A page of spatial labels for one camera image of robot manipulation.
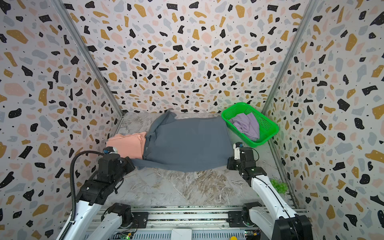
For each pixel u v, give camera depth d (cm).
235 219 74
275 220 42
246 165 65
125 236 70
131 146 96
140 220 73
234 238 65
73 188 46
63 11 70
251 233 71
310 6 71
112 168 54
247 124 109
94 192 48
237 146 76
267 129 109
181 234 66
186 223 74
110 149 64
